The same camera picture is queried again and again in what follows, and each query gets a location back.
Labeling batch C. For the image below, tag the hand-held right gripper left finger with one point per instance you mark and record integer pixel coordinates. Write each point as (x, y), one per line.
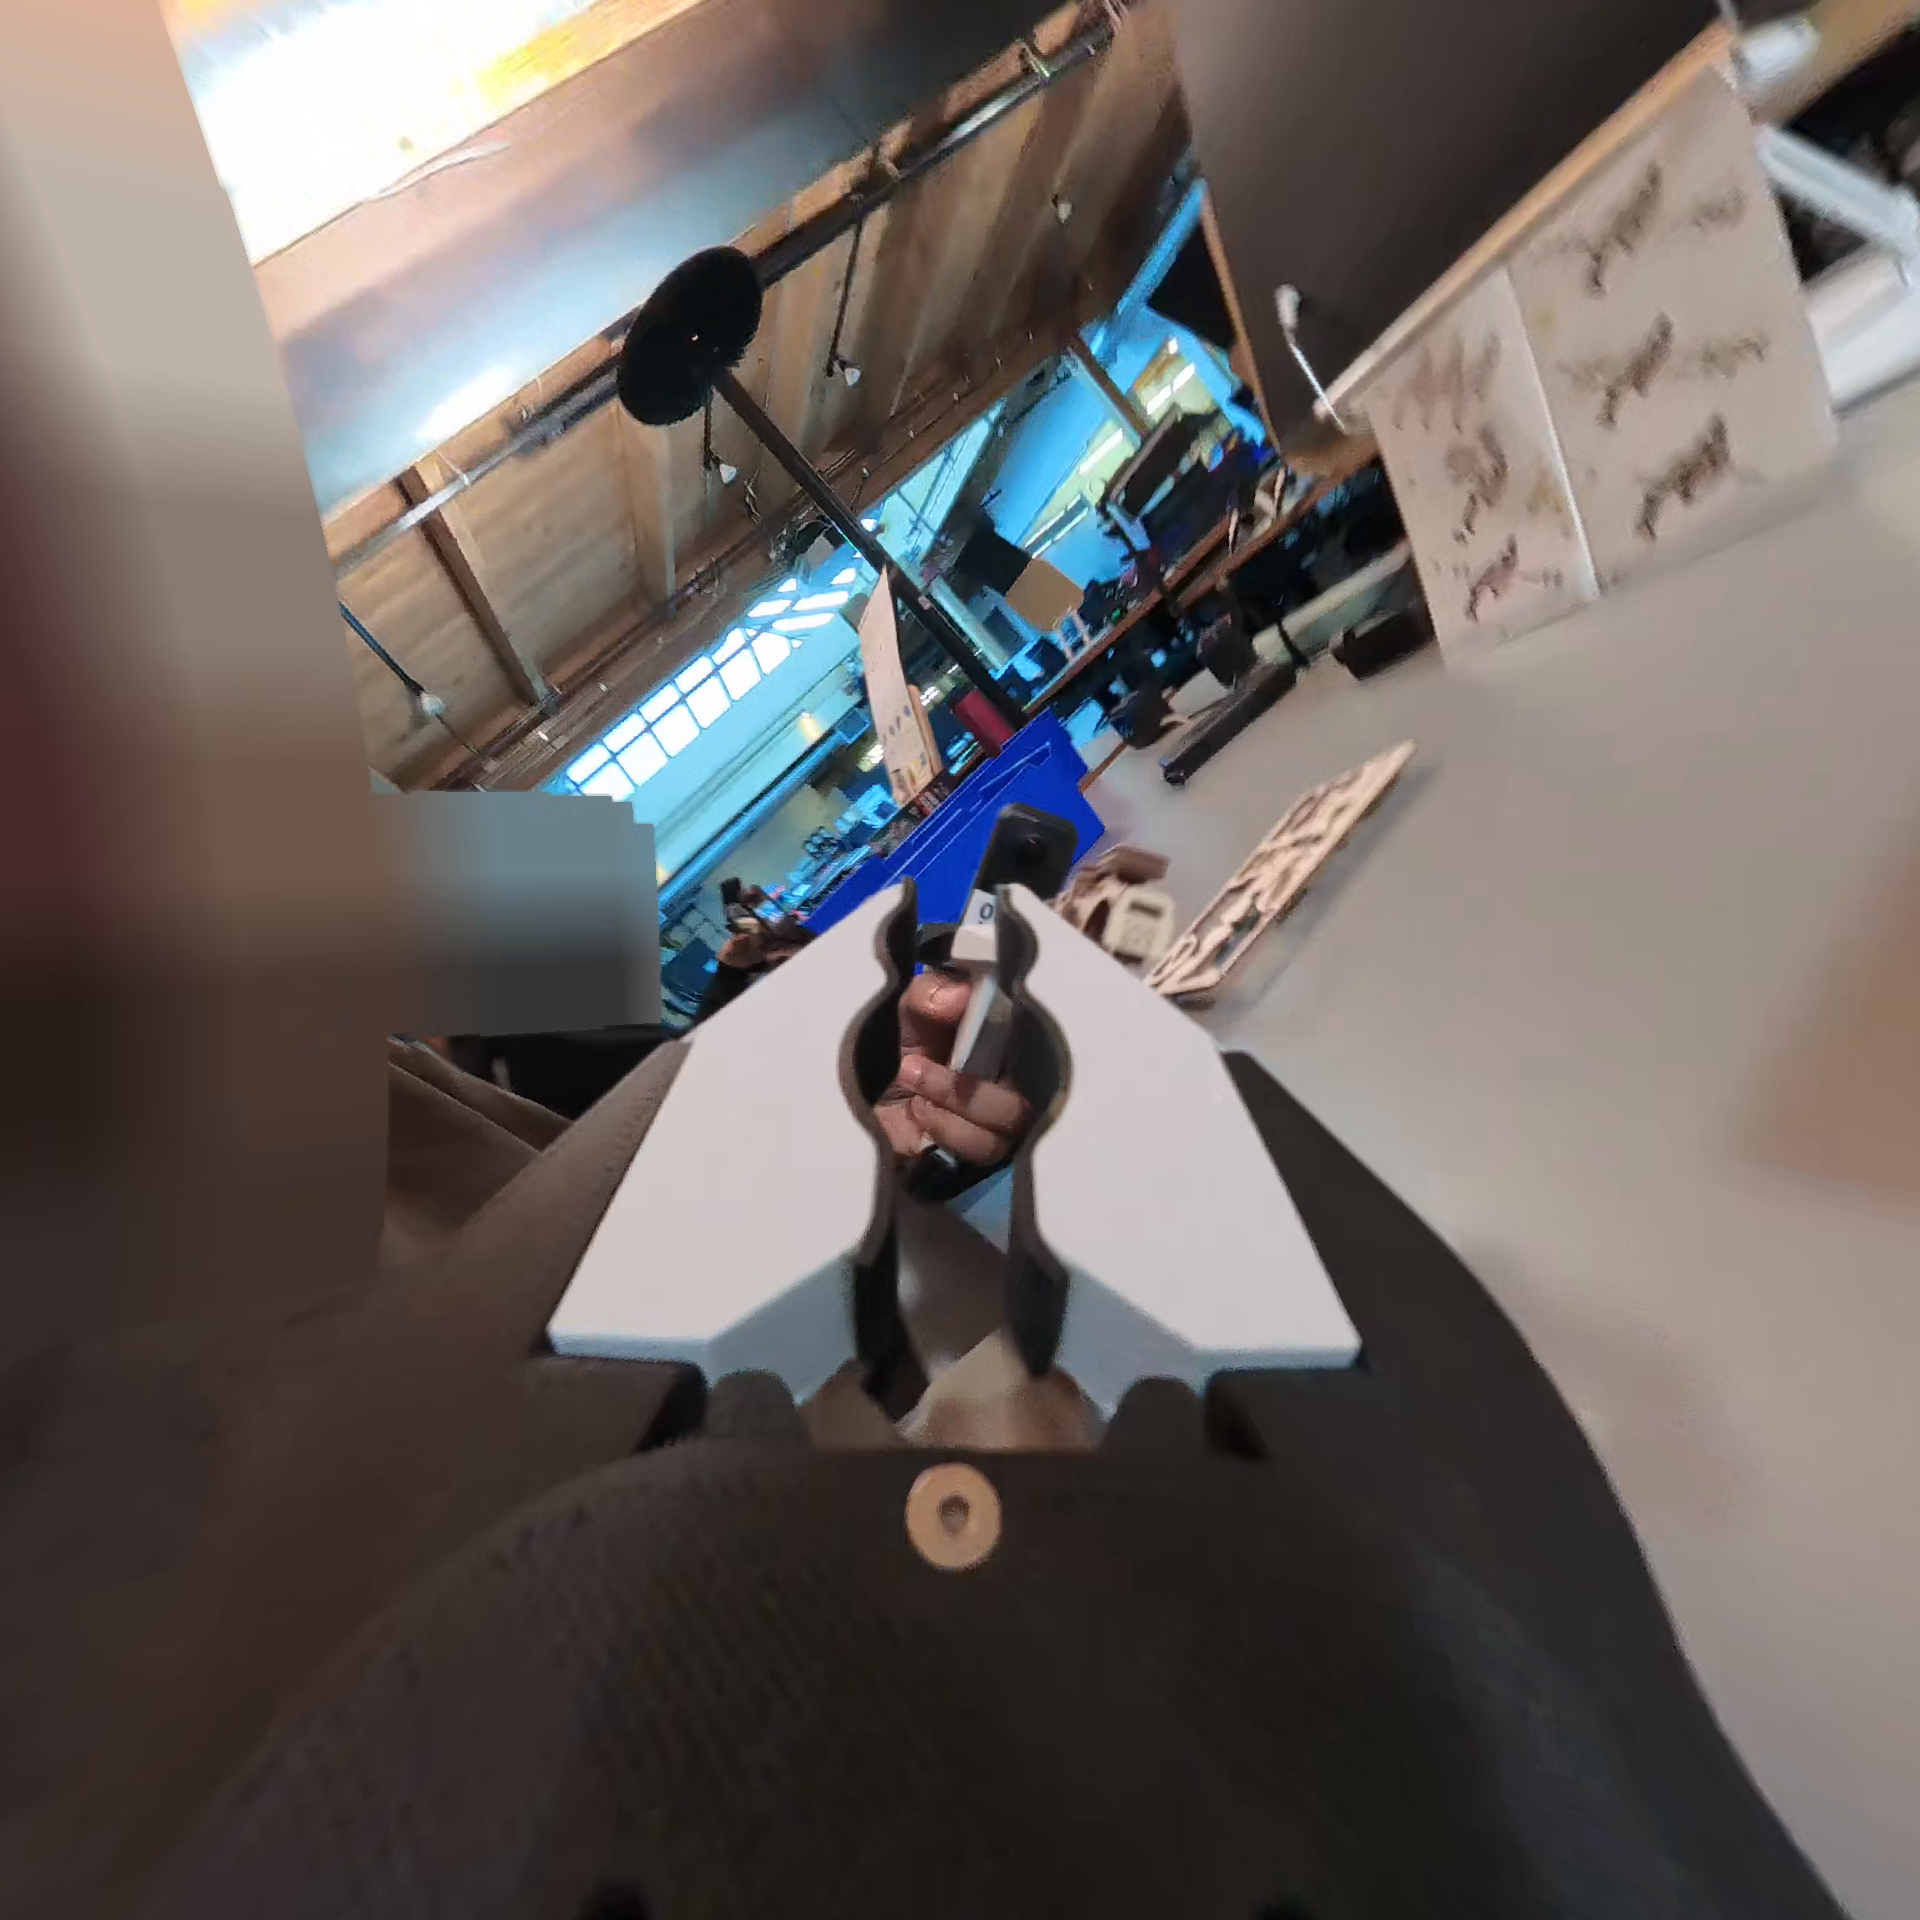
(721, 1184)

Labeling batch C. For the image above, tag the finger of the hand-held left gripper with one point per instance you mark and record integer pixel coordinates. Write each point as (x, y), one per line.
(986, 1027)

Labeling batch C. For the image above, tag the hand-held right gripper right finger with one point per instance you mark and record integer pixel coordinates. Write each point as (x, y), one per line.
(1185, 1200)

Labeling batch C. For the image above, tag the wooden puzzle model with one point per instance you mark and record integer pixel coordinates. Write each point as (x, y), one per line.
(1118, 901)

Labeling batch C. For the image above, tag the white desk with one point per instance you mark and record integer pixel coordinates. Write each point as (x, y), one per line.
(1576, 975)

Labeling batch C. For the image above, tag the person's left hand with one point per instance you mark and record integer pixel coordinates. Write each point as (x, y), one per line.
(922, 1043)

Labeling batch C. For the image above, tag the large blue plastic bin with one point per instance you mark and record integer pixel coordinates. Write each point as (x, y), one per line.
(975, 787)

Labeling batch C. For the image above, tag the wooden puzzle sheet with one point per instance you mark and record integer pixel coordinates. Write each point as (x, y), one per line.
(1277, 870)

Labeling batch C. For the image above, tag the person's beige trousers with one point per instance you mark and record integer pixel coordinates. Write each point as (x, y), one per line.
(464, 1119)

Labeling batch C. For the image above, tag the black floor lamp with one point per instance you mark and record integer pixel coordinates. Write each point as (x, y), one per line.
(697, 339)

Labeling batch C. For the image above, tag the illustrated instruction sheet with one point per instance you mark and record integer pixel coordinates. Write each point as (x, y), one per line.
(1634, 375)

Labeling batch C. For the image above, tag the dark flat screen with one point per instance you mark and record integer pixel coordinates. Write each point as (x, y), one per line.
(1425, 181)

